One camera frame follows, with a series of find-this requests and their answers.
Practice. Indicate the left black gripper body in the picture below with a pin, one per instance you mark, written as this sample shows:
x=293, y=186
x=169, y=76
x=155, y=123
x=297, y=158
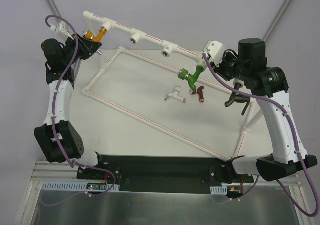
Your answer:
x=83, y=46

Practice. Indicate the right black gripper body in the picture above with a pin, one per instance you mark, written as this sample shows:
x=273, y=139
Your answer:
x=219, y=66

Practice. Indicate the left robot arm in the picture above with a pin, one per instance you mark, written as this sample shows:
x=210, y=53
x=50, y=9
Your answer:
x=57, y=138

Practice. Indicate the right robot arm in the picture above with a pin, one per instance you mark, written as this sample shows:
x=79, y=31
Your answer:
x=269, y=86

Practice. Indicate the dark red faucet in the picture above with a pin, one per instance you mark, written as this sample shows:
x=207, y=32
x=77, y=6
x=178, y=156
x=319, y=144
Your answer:
x=200, y=92

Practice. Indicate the green faucet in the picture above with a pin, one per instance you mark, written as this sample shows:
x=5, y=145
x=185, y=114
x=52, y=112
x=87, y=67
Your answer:
x=183, y=74

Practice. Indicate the white faucet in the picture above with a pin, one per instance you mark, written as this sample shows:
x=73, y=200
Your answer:
x=175, y=94

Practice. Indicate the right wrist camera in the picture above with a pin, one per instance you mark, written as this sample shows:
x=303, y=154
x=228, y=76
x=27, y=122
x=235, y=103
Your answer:
x=214, y=51

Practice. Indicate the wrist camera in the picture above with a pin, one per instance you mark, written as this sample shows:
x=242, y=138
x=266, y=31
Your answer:
x=214, y=51
x=61, y=31

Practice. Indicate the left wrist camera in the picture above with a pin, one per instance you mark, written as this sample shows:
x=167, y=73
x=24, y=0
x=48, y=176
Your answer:
x=61, y=31

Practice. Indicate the right cable duct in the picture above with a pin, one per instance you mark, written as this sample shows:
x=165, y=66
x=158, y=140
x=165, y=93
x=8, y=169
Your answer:
x=226, y=190

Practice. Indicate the cable duct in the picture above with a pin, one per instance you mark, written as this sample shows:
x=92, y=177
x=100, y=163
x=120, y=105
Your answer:
x=73, y=186
x=226, y=190

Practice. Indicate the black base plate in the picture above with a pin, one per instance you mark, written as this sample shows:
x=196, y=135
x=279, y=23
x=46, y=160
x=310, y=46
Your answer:
x=152, y=174

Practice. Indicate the left cable duct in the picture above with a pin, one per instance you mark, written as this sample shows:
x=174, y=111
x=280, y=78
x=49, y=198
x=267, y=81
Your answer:
x=73, y=186

